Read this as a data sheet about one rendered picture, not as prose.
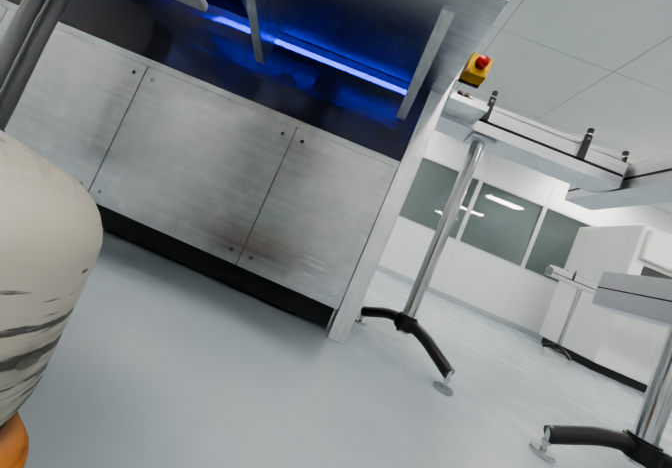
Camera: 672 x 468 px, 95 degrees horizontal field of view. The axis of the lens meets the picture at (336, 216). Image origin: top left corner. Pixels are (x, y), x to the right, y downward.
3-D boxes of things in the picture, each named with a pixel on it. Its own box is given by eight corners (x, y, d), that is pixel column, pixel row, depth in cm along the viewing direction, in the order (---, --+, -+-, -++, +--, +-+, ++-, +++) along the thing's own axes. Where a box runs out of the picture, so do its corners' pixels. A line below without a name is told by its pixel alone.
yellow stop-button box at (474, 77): (457, 81, 107) (465, 63, 108) (477, 89, 107) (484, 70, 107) (466, 70, 100) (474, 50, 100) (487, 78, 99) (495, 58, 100)
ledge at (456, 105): (436, 114, 114) (438, 109, 114) (469, 127, 113) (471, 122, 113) (449, 97, 100) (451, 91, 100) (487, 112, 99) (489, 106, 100)
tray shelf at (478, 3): (256, 33, 112) (258, 29, 112) (436, 105, 108) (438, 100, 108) (189, -119, 64) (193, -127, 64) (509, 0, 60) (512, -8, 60)
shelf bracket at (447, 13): (395, 117, 100) (410, 82, 101) (404, 121, 100) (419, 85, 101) (421, 56, 66) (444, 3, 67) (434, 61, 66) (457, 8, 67)
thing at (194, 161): (60, 165, 206) (117, 49, 211) (344, 290, 195) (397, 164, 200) (-206, 98, 106) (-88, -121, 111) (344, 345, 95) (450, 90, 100)
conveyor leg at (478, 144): (388, 323, 117) (463, 139, 121) (410, 332, 116) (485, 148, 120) (392, 330, 108) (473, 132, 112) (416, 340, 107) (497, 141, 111)
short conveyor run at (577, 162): (437, 112, 109) (453, 73, 110) (425, 128, 125) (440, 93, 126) (624, 187, 106) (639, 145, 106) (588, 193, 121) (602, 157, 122)
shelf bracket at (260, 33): (256, 61, 103) (272, 27, 103) (264, 65, 103) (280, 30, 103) (213, -25, 69) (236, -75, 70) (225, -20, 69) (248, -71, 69)
